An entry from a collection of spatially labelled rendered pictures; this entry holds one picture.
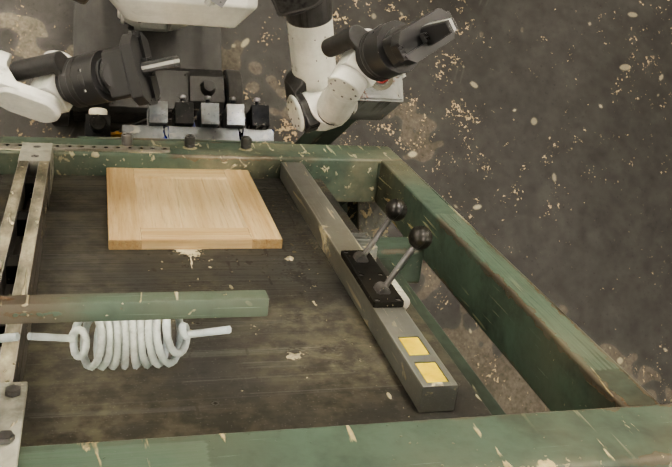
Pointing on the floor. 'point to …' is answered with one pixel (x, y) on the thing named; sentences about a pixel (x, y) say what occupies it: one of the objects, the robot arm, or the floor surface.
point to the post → (324, 135)
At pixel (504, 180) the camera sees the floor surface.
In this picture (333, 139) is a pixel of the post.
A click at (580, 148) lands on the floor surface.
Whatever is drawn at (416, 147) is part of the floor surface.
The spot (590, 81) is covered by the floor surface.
